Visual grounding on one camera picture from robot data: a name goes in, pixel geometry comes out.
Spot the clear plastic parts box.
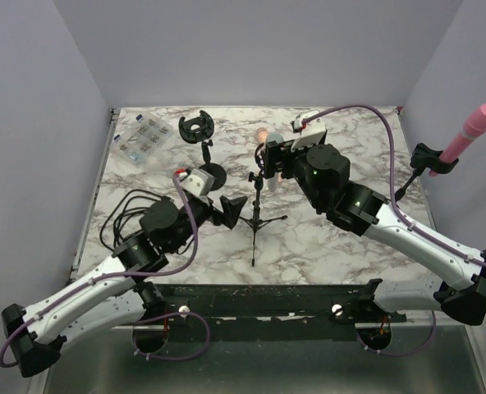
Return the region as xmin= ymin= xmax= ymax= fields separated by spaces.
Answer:
xmin=112 ymin=112 xmax=175 ymax=167

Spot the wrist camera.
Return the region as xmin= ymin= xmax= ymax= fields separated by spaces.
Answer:
xmin=291 ymin=110 xmax=327 ymax=152
xmin=175 ymin=168 xmax=215 ymax=199

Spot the black shock mount desk stand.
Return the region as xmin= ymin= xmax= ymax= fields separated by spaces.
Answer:
xmin=178 ymin=110 xmax=227 ymax=191

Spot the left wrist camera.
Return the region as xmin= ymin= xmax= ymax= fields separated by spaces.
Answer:
xmin=175 ymin=168 xmax=215 ymax=199

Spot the purple cable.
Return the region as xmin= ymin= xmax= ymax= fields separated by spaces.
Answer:
xmin=302 ymin=105 xmax=486 ymax=357
xmin=0 ymin=172 xmax=211 ymax=369

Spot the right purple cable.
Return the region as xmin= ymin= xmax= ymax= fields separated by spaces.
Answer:
xmin=302 ymin=105 xmax=486 ymax=357

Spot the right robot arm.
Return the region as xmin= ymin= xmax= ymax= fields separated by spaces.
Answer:
xmin=262 ymin=141 xmax=486 ymax=326

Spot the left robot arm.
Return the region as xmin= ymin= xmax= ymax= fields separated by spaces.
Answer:
xmin=0 ymin=192 xmax=247 ymax=378

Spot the silver white microphone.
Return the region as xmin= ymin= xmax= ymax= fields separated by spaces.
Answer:
xmin=265 ymin=131 xmax=284 ymax=192

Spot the pink microphone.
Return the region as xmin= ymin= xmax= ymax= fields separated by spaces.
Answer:
xmin=439 ymin=103 xmax=486 ymax=167

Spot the black clip round base stand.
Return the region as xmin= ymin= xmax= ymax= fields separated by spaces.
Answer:
xmin=395 ymin=143 xmax=459 ymax=201

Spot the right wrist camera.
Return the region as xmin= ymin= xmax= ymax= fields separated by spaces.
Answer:
xmin=291 ymin=110 xmax=327 ymax=152

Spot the black usb cables bundle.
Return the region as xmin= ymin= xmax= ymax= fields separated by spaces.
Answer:
xmin=99 ymin=188 xmax=162 ymax=254

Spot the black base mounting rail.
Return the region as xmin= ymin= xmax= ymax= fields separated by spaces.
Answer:
xmin=111 ymin=282 xmax=408 ymax=344

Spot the beige microphone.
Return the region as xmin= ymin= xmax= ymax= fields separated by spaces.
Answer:
xmin=256 ymin=127 xmax=268 ymax=144

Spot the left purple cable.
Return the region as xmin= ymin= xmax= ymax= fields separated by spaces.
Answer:
xmin=0 ymin=172 xmax=211 ymax=369

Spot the black tripod shock mount stand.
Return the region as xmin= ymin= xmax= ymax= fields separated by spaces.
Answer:
xmin=240 ymin=142 xmax=288 ymax=267

